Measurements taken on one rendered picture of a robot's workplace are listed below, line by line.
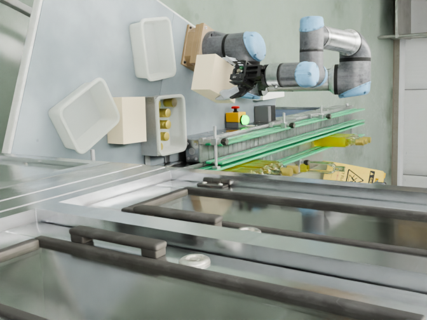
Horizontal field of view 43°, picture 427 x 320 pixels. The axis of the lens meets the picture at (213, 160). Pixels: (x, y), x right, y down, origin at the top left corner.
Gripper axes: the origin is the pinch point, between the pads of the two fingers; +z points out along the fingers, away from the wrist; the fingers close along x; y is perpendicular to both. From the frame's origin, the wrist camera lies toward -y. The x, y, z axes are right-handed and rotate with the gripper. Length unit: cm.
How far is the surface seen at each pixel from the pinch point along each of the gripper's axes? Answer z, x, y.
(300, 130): 23, -10, -116
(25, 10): 90, -26, 17
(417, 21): 85, -269, -556
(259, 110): 32, -13, -85
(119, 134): 29.5, 23.3, 12.3
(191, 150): 25.3, 20.5, -24.6
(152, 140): 29.6, 21.2, -5.2
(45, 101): 35, 20, 41
